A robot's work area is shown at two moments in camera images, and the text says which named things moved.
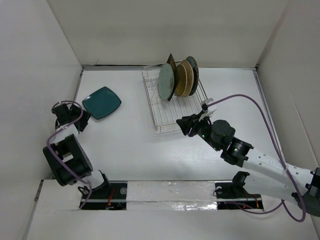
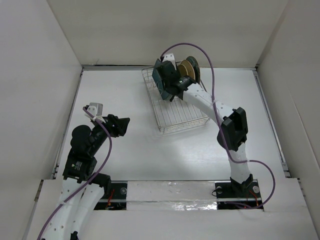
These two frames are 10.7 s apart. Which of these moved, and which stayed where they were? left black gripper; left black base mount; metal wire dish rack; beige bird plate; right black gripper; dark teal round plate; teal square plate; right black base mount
Moved: right black gripper; teal square plate; left black gripper
Stayed: left black base mount; right black base mount; dark teal round plate; metal wire dish rack; beige bird plate
